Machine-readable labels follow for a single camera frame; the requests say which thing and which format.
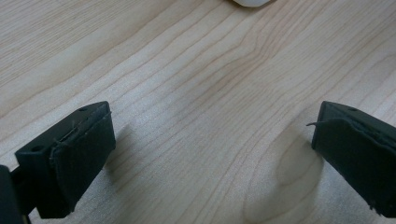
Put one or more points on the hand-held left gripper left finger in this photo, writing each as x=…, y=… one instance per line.
x=71, y=158

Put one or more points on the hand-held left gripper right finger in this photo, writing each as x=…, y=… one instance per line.
x=358, y=155

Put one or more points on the white round object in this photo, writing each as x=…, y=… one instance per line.
x=251, y=2

